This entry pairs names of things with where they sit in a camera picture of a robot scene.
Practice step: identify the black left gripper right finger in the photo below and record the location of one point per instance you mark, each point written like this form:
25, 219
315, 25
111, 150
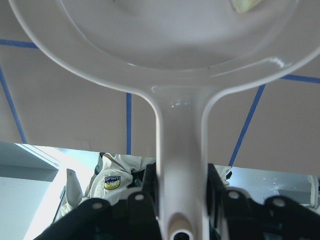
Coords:
234, 215

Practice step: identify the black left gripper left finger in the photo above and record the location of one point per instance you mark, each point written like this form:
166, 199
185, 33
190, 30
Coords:
132, 218

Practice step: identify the beige plastic dustpan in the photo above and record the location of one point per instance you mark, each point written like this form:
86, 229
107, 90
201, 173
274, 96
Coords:
181, 56

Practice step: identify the white cloth with badge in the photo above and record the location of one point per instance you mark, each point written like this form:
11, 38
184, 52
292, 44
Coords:
113, 175

